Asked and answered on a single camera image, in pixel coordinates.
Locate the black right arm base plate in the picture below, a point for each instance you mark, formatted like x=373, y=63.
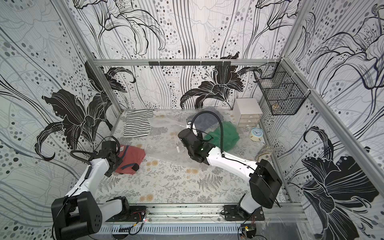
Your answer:
x=234, y=213

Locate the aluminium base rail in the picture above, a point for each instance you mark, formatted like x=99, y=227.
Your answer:
x=214, y=214

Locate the dark blue folded garment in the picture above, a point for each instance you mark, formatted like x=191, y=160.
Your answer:
x=205, y=121

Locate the clear plastic vacuum bag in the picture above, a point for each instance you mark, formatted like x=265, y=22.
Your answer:
x=162, y=142

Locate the black white striped tank top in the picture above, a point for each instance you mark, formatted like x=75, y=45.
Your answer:
x=137, y=123

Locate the red garment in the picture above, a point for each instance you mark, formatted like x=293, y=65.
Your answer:
x=132, y=158

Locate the white mini drawer cabinet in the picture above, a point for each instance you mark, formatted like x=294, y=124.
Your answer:
x=247, y=112

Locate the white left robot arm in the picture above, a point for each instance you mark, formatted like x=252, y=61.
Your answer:
x=78, y=214

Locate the white slotted cable duct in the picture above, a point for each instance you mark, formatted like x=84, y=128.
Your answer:
x=169, y=229

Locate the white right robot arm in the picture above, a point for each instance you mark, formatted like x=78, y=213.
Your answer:
x=263, y=180

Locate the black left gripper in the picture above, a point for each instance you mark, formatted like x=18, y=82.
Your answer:
x=119, y=160

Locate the black wire wall basket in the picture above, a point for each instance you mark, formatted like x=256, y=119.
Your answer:
x=282, y=95

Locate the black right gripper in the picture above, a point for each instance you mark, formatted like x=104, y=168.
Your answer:
x=184, y=137

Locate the green knit garment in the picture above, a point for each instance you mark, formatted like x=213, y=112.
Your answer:
x=231, y=136

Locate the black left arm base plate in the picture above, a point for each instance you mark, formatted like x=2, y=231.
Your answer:
x=134, y=214

